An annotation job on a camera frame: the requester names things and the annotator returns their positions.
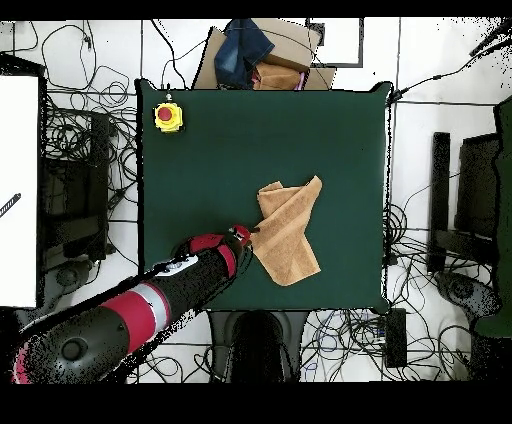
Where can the tan terry towel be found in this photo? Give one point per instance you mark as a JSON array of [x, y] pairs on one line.
[[288, 232]]

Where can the black flat bar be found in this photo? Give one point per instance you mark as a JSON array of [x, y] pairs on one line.
[[439, 200]]

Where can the white flat panel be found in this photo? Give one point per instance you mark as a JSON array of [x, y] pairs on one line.
[[18, 180]]

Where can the dark green table cloth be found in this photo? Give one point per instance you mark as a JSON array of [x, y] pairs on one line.
[[200, 180]]

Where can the yellow emergency stop button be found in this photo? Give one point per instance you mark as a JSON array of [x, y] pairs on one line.
[[168, 120]]

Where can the orange folded cloth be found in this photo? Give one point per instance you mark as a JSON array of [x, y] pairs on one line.
[[276, 78]]

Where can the black equipment rack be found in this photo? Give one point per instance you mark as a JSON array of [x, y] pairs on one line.
[[98, 160], [476, 180]]

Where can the blue denim jeans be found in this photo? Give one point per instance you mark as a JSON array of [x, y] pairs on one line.
[[240, 52]]

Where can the black power box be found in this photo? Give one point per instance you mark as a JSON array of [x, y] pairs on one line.
[[396, 340]]

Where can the black stand base foot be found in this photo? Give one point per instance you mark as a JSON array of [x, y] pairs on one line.
[[460, 290], [68, 276]]

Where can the brown cardboard box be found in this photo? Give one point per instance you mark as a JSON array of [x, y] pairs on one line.
[[288, 40]]

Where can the striped black rod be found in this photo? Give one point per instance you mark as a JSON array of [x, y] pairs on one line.
[[12, 202]]

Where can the black tripod rod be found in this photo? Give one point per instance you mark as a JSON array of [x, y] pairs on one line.
[[490, 38]]

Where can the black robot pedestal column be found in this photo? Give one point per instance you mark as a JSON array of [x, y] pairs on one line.
[[260, 344]]

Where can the black rectangular frame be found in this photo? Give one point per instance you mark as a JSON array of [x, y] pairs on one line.
[[340, 65]]

